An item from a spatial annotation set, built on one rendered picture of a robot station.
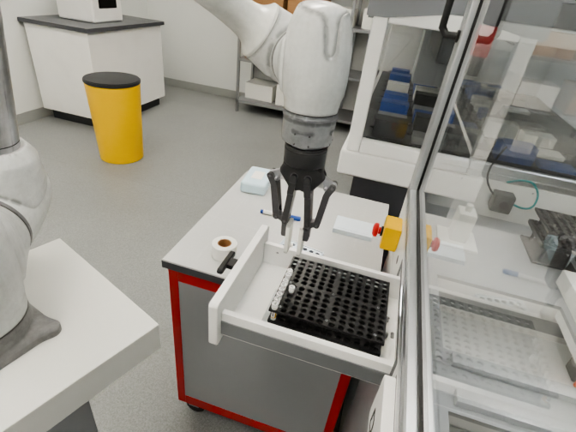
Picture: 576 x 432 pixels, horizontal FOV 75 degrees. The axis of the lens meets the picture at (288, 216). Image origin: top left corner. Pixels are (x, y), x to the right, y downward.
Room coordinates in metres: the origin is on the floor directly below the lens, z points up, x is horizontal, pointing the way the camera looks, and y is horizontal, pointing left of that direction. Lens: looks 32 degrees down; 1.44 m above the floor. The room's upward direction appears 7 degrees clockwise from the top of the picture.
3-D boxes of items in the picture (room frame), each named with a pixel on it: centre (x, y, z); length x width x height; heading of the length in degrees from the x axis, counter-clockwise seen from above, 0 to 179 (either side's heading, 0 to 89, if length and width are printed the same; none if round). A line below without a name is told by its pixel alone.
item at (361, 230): (1.04, -0.22, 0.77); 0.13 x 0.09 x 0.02; 78
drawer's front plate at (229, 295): (0.62, 0.08, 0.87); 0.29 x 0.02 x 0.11; 167
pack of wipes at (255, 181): (1.26, 0.13, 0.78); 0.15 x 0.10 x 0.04; 172
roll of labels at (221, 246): (0.83, 0.16, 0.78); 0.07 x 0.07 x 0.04
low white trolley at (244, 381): (1.01, -0.03, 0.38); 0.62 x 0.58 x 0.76; 167
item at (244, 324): (0.57, -0.12, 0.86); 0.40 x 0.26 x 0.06; 77
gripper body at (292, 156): (0.62, -0.02, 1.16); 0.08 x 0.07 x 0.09; 77
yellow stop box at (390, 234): (0.87, -0.29, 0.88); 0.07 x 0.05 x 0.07; 167
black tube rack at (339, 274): (0.57, -0.11, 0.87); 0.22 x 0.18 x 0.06; 77
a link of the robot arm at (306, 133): (0.62, -0.02, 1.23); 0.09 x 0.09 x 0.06
